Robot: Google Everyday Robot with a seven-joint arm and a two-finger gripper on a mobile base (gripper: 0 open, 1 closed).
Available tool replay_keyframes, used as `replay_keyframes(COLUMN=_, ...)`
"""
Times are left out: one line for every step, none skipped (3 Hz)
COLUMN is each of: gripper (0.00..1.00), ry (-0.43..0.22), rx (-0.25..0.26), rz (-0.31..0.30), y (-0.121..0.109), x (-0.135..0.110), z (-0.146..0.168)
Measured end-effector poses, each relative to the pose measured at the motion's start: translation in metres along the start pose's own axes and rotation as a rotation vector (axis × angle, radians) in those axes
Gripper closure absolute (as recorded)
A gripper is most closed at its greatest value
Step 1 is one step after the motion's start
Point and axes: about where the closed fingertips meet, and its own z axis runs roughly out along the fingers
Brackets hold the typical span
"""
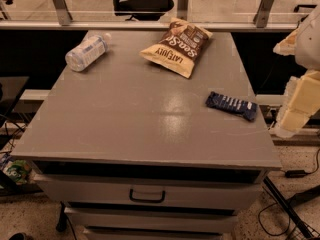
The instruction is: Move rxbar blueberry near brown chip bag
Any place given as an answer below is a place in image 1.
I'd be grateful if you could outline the metal window railing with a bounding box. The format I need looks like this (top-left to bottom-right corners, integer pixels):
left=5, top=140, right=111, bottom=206
left=0, top=0, right=320, bottom=32

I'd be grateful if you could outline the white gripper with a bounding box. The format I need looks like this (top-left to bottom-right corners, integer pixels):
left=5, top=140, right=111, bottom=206
left=273, top=29, right=320, bottom=138

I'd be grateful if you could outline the black office chair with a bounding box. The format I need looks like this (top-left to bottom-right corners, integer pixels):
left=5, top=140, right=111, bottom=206
left=113, top=0, right=174, bottom=21

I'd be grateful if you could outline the black drawer handle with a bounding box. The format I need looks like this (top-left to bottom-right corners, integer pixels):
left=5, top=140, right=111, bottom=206
left=129, top=189, right=166, bottom=204

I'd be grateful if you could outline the blue rxbar blueberry wrapper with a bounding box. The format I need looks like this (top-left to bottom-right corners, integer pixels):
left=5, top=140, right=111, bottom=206
left=205, top=92, right=258, bottom=122

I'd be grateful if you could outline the brown chip bag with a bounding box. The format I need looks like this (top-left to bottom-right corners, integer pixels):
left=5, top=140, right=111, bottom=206
left=140, top=18, right=212, bottom=78

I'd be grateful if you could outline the black power adapter with cable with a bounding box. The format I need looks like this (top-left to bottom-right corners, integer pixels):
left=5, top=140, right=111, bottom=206
left=284, top=149, right=320, bottom=178

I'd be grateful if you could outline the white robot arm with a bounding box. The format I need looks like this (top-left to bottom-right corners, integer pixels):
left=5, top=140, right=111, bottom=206
left=273, top=5, right=320, bottom=138

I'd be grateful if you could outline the green snack package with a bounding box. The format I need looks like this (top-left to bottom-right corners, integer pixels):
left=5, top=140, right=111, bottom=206
left=0, top=153, right=31, bottom=185

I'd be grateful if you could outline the grey drawer cabinet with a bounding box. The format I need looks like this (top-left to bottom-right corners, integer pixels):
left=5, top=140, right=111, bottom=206
left=14, top=31, right=281, bottom=240

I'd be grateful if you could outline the clear plastic water bottle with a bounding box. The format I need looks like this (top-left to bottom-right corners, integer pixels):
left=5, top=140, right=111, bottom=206
left=65, top=33, right=111, bottom=72

